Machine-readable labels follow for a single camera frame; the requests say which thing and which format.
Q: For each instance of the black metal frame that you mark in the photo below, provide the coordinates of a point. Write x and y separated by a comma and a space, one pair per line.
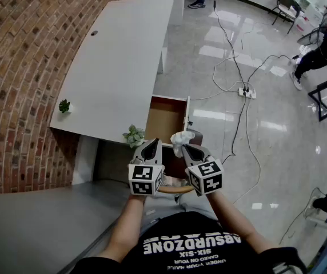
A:
315, 106

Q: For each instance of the person's grey jeans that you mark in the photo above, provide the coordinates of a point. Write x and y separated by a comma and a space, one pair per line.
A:
163, 207

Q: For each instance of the leafy variegated potted plant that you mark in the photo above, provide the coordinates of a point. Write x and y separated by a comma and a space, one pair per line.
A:
135, 136

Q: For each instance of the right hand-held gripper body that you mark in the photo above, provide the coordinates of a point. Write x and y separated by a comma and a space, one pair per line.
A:
206, 178

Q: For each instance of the black metal chair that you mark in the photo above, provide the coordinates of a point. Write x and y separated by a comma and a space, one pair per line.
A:
286, 1

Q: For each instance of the white power strip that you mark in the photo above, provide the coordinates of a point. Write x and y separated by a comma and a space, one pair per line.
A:
247, 93

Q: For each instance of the white tissue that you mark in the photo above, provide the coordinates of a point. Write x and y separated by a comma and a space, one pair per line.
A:
180, 138

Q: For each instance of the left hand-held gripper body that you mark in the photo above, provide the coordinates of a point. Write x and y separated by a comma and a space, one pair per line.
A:
145, 178

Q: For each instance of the small succulent in white pot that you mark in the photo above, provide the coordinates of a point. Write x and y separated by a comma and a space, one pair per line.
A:
64, 106

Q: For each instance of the person's left forearm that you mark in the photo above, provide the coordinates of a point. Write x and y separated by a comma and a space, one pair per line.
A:
126, 227

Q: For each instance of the person's black printed t-shirt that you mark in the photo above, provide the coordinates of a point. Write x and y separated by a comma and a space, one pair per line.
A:
192, 238

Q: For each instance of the grey table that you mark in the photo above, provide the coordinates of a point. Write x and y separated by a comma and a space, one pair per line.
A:
37, 227

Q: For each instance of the brown wooden drawer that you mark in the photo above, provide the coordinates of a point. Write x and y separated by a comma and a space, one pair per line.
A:
165, 118

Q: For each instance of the white desk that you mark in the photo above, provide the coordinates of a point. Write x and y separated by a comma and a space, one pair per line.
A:
117, 61

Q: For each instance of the wooden chair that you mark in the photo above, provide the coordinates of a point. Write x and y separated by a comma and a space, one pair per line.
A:
175, 167

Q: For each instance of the person's right forearm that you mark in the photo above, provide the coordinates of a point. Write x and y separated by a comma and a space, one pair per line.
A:
232, 221

